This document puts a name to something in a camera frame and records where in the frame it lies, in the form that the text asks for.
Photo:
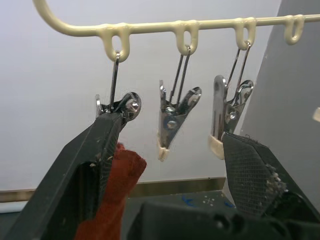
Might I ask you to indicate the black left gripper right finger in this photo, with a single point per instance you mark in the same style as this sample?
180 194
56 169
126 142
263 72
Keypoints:
247 175

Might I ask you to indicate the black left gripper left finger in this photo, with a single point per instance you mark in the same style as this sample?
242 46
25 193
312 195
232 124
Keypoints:
62 180

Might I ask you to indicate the red sock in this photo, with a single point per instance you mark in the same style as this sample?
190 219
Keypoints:
115 190

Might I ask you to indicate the silver metal hanger clip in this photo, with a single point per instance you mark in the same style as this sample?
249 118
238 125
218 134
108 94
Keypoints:
120 102
222 117
172 120

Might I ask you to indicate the cream clip hanger bar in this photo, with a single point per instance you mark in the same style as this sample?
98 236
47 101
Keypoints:
155 26

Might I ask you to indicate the brass baseboard strip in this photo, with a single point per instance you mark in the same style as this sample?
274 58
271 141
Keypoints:
175 187

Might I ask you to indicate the grey wall panel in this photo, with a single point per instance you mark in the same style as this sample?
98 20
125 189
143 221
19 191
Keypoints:
287 100

